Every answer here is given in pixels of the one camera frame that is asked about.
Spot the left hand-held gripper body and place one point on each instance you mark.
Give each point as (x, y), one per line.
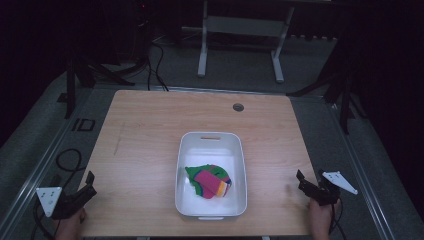
(49, 199)

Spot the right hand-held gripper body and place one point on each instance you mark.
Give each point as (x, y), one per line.
(326, 190)

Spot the person's right hand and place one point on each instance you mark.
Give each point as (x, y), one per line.
(320, 220)

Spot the person's left hand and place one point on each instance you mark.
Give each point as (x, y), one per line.
(71, 227)

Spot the colourful striped sock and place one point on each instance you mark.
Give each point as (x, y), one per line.
(209, 182)

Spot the white plastic bin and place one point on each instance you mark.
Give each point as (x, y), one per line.
(211, 206)

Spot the black tripod stand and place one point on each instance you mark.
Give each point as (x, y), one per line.
(343, 86)
(87, 74)

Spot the white metal stand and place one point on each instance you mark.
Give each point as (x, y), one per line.
(240, 26)

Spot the metal floor rail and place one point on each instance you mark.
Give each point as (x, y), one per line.
(360, 173)
(36, 173)

